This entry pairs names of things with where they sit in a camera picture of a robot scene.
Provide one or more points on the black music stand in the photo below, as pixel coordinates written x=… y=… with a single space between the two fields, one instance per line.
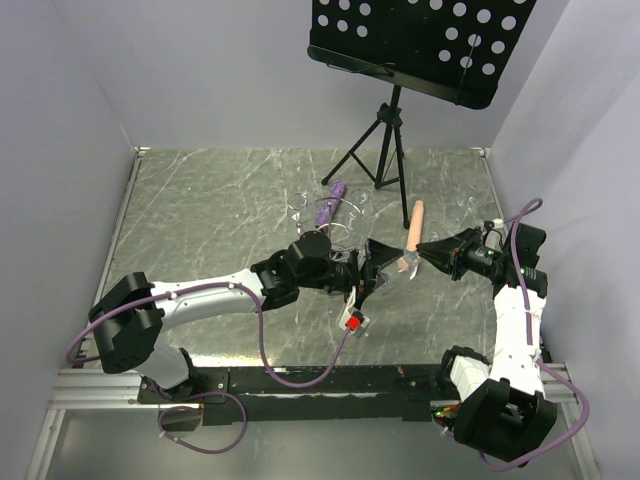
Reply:
x=455 y=51

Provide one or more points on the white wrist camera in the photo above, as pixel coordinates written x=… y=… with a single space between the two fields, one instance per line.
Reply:
x=351 y=319
x=494 y=233

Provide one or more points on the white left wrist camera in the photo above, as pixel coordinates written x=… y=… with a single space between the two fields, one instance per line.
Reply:
x=351 y=319

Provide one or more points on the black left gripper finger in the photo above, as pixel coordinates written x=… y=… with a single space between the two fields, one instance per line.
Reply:
x=366 y=290
x=381 y=255

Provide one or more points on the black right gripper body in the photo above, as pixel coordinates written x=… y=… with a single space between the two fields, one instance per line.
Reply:
x=475 y=257

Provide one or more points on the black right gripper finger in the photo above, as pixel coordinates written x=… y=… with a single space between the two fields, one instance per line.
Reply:
x=443 y=247
x=442 y=261

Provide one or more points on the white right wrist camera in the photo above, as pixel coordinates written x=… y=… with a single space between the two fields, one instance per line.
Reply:
x=494 y=233

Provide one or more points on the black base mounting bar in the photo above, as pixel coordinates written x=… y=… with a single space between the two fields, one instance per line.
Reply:
x=410 y=392

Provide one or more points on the purple glitter microphone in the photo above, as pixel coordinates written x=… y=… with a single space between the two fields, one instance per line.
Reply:
x=329 y=205

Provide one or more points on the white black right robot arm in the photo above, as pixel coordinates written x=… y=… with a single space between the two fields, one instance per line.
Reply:
x=503 y=410

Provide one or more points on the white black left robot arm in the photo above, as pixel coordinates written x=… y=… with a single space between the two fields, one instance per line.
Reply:
x=128 y=321

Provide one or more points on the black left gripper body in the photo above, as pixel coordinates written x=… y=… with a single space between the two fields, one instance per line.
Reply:
x=342 y=276

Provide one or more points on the beige wooden rolling pin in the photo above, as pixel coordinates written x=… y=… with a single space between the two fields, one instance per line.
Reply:
x=414 y=225

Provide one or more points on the chrome wine glass rack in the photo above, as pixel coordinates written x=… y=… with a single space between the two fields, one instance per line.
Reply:
x=307 y=223

